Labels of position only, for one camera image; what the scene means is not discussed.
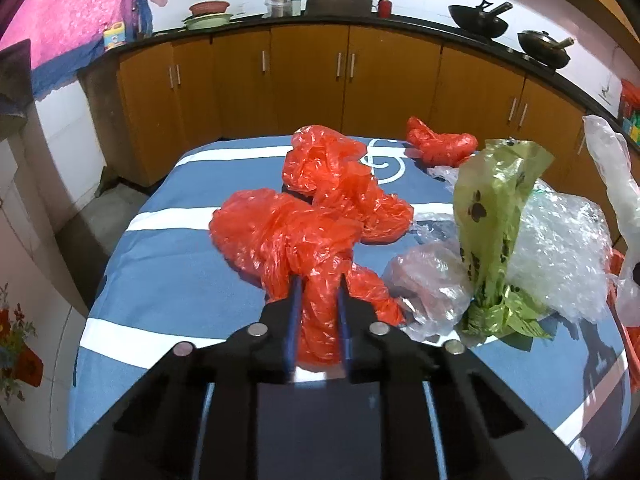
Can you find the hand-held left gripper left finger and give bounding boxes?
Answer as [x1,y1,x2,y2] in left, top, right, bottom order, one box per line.
[55,277,306,480]

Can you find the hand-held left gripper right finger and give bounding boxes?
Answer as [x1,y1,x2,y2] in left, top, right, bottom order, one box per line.
[336,272,586,480]

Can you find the large red plastic bag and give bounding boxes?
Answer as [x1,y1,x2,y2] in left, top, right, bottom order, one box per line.
[209,188,406,367]

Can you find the translucent plastic bag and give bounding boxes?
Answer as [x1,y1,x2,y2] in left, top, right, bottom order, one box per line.
[382,210,476,343]

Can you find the green paw-print plastic bag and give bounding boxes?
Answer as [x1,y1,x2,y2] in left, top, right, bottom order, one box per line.
[452,139,556,353]

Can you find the clear bubble wrap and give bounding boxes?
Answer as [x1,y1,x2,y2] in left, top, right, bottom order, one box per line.
[500,182,613,323]

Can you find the red trash bin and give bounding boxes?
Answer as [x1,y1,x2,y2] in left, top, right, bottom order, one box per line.
[607,247,640,393]

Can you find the tall white plastic bag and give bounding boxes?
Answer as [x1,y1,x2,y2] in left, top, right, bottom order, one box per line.
[582,115,640,327]

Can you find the blue white-striped blanket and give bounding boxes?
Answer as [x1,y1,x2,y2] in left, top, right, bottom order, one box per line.
[67,135,631,461]

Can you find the small knotted red plastic bag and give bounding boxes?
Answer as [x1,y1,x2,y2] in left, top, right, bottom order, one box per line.
[406,116,479,167]

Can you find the wooden base cabinets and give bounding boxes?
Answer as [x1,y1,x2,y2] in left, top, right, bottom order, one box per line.
[116,24,640,248]

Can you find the green basin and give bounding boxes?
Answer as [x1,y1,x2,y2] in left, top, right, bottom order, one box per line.
[182,12,235,31]

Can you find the black countertop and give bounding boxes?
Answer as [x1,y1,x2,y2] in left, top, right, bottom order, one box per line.
[77,14,640,126]

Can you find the red basin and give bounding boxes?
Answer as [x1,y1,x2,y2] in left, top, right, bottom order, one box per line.
[189,1,231,17]

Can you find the yellow box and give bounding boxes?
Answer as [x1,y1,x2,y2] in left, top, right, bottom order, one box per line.
[103,22,127,51]

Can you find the black wok with lid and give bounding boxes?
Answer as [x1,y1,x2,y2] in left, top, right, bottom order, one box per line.
[517,29,575,69]

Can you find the red bag of coloured packets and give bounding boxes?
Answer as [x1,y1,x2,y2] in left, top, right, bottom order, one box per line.
[617,79,640,146]

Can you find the dark cloth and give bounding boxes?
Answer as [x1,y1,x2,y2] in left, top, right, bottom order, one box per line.
[0,40,33,133]

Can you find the pink curtain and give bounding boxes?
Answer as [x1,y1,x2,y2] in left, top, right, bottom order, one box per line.
[0,0,153,98]

